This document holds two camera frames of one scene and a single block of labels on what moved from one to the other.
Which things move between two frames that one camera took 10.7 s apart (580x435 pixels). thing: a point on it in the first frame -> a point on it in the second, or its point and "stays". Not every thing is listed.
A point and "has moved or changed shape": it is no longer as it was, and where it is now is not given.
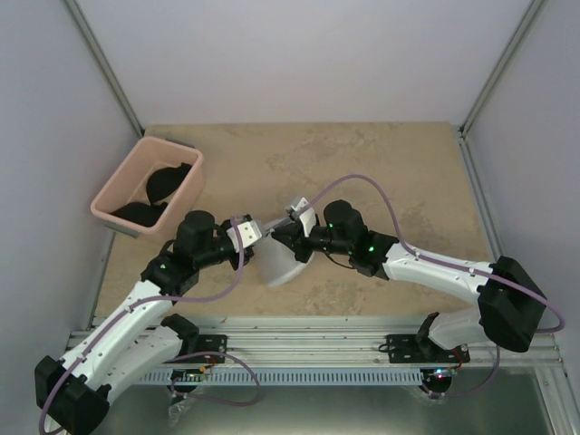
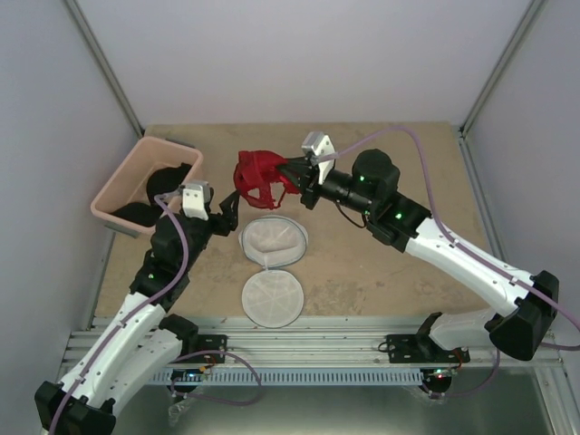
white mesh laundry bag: x=275 y=261 has moved or changed shape
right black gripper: x=292 y=235 -> x=308 y=186
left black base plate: x=207 y=343 stays
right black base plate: x=411 y=349 stays
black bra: x=160 y=184 stays
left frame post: x=103 y=64 stays
